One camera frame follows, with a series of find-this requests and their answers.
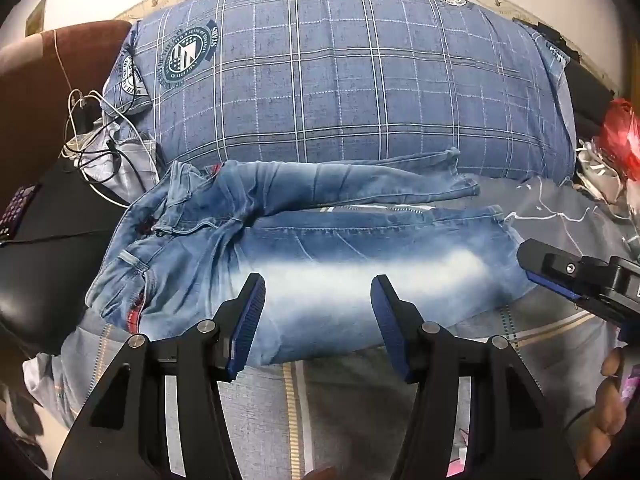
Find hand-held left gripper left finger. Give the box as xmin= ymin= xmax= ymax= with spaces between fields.
xmin=51 ymin=272 xmax=267 ymax=480

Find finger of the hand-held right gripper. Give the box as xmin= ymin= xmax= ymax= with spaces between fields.
xmin=516 ymin=238 xmax=585 ymax=304

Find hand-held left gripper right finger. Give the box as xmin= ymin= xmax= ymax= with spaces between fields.
xmin=370 ymin=275 xmax=582 ymax=480

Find faded blue jeans pants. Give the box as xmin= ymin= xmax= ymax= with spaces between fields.
xmin=85 ymin=147 xmax=538 ymax=366

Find person's right hand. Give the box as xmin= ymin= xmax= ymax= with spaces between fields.
xmin=574 ymin=346 xmax=632 ymax=479

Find grey printed bedsheet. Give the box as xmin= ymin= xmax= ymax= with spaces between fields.
xmin=22 ymin=175 xmax=640 ymax=480

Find clear plastic bag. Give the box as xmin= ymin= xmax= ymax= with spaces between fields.
xmin=575 ymin=137 xmax=632 ymax=212

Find red plastic bag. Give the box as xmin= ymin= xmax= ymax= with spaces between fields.
xmin=597 ymin=98 xmax=640 ymax=182

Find light grey cloth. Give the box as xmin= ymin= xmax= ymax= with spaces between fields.
xmin=75 ymin=129 xmax=162 ymax=202

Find black bag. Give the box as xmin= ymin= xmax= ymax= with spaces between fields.
xmin=512 ymin=17 xmax=619 ymax=137

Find black glossy furniture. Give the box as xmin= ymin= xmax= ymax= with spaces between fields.
xmin=0 ymin=160 xmax=133 ymax=356

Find blue plaid pillow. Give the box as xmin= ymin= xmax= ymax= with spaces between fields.
xmin=100 ymin=0 xmax=577 ymax=184

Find remote with purple buttons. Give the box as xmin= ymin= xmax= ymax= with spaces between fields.
xmin=0 ymin=185 xmax=42 ymax=241

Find brown headboard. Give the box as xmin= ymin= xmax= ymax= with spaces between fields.
xmin=0 ymin=20 xmax=134 ymax=196

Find black cable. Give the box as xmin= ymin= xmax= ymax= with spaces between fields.
xmin=0 ymin=140 xmax=132 ymax=249

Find white charging cable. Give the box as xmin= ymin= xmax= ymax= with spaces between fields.
xmin=61 ymin=87 xmax=157 ymax=209

